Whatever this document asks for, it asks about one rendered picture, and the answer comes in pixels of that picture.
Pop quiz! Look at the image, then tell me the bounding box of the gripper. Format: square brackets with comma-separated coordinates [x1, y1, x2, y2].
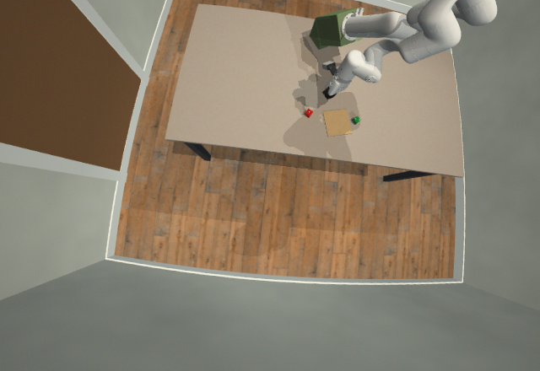
[322, 75, 351, 99]

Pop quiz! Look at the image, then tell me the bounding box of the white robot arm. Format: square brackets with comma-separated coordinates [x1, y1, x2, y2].
[322, 0, 497, 84]

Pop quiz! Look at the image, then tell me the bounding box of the tan flat mat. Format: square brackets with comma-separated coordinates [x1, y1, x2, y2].
[322, 110, 352, 137]

